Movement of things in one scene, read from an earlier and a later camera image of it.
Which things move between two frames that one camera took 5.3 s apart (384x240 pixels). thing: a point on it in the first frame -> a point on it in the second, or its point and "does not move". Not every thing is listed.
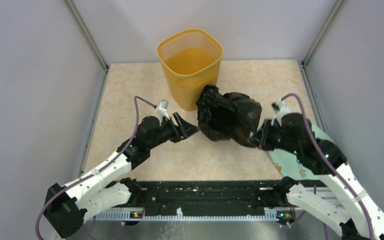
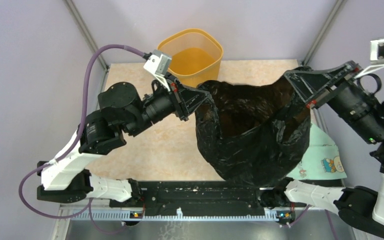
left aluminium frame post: (86, 32) does not move
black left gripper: (187, 130) -> (186, 100)
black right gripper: (261, 141) -> (311, 84)
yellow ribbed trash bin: (191, 60) does not move
